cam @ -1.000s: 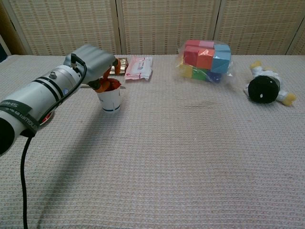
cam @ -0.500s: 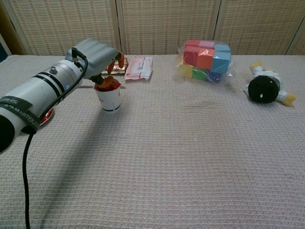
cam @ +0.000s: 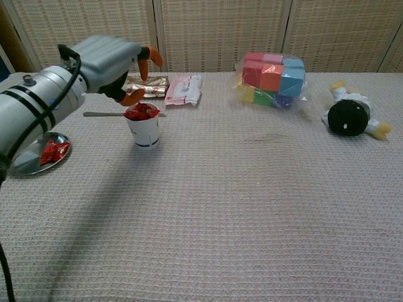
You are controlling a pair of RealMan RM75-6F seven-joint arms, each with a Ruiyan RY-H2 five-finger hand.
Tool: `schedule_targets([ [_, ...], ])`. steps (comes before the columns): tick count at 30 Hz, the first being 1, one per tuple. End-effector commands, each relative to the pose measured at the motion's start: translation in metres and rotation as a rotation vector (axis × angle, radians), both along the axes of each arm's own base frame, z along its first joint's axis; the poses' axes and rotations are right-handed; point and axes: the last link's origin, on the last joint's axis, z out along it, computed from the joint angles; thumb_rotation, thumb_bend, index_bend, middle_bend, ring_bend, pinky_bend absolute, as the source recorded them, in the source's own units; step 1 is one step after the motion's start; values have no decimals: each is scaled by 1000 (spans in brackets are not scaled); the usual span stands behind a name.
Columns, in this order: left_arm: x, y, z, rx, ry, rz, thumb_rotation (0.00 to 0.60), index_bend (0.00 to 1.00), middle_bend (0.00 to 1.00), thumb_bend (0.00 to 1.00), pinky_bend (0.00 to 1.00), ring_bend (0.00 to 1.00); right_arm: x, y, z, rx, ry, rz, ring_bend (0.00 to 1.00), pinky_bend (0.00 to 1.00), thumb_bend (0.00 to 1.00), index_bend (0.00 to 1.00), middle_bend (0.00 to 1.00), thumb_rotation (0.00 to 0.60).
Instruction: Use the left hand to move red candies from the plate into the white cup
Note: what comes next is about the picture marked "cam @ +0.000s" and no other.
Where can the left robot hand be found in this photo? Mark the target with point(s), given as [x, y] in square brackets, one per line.
[104, 63]

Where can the red candy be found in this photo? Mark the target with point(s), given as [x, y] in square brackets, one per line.
[146, 110]
[132, 114]

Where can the metal dish of red candies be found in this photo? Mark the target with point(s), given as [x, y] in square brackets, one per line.
[61, 140]

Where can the white paper cup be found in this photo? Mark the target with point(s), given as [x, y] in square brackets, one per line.
[145, 133]

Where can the silver table knife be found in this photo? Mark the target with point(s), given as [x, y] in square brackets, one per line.
[100, 114]

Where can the gold foil snack packet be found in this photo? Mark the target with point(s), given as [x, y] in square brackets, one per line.
[157, 86]

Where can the pink wet wipes pack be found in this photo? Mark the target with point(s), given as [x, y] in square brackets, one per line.
[184, 89]

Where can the heap of red candies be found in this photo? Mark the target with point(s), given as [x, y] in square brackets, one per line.
[52, 152]

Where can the beige folding screen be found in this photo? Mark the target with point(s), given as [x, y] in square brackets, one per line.
[220, 31]

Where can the yellow foam cube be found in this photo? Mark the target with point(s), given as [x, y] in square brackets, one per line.
[245, 94]

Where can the red foam cube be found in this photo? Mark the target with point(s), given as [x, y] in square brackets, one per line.
[255, 56]
[252, 74]

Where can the green foam cube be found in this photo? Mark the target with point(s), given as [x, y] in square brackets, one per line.
[264, 97]

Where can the orange foam cube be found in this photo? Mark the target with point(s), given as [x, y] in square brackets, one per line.
[270, 78]

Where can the pink foam cube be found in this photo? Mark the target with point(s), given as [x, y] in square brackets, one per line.
[272, 58]

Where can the beige woven tablecloth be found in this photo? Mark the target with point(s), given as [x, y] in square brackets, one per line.
[220, 204]

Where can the dark blue foam cube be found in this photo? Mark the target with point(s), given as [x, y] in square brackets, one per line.
[283, 101]

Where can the light blue foam cube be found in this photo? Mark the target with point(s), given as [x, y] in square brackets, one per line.
[292, 83]
[294, 63]

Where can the clear plastic bag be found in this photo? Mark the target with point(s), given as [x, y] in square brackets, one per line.
[299, 104]

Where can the black haired plush doll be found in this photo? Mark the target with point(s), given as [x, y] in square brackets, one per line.
[346, 118]

